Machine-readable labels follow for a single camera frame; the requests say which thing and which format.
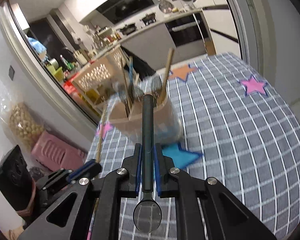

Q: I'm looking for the beige plastic utensil holder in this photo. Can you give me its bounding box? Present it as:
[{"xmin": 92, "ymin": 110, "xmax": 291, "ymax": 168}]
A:
[{"xmin": 106, "ymin": 76, "xmax": 183, "ymax": 145}]

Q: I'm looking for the wooden chopstick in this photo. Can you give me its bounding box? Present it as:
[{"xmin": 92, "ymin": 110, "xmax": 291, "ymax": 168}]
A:
[
  {"xmin": 158, "ymin": 48, "xmax": 174, "ymax": 104},
  {"xmin": 133, "ymin": 73, "xmax": 140, "ymax": 100},
  {"xmin": 120, "ymin": 56, "xmax": 132, "ymax": 111},
  {"xmin": 95, "ymin": 104, "xmax": 108, "ymax": 163}
]

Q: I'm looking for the blue patterned chopstick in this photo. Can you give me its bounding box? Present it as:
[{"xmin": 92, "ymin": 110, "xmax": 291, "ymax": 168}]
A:
[{"xmin": 128, "ymin": 56, "xmax": 134, "ymax": 102}]

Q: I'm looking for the black slotted spoon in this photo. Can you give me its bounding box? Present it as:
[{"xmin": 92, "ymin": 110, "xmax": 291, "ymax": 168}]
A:
[{"xmin": 151, "ymin": 76, "xmax": 162, "ymax": 97}]

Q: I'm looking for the person's left hand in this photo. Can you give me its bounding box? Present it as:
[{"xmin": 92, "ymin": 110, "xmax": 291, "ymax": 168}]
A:
[{"xmin": 3, "ymin": 226, "xmax": 24, "ymax": 240}]

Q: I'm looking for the pink plastic stool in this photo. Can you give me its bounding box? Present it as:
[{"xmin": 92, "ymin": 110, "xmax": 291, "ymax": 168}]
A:
[{"xmin": 31, "ymin": 131, "xmax": 85, "ymax": 171}]

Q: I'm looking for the bag of nuts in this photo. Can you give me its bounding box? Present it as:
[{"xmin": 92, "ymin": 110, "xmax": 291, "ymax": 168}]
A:
[{"xmin": 0, "ymin": 98, "xmax": 45, "ymax": 152}]

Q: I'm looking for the grey checked tablecloth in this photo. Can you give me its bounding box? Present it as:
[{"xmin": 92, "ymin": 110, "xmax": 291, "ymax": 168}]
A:
[{"xmin": 86, "ymin": 52, "xmax": 300, "ymax": 240}]

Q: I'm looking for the beige perforated storage cart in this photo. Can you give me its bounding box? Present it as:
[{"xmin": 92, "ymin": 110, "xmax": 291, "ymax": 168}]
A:
[{"xmin": 71, "ymin": 46, "xmax": 128, "ymax": 114}]

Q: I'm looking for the black wok on stove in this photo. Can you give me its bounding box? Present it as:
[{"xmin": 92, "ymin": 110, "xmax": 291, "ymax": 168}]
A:
[{"xmin": 119, "ymin": 23, "xmax": 137, "ymax": 36}]

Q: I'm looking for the black built-in oven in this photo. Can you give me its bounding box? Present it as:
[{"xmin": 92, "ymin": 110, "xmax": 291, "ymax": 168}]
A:
[{"xmin": 165, "ymin": 12, "xmax": 209, "ymax": 47}]

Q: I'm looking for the black pot on stove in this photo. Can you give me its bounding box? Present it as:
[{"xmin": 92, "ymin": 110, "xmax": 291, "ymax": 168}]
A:
[{"xmin": 140, "ymin": 12, "xmax": 157, "ymax": 26}]

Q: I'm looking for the black range hood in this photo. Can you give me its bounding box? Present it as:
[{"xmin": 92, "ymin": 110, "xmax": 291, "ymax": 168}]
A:
[{"xmin": 96, "ymin": 0, "xmax": 154, "ymax": 24}]

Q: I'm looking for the white refrigerator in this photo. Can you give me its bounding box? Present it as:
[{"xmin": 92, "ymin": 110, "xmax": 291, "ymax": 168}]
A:
[{"xmin": 194, "ymin": 0, "xmax": 241, "ymax": 57}]

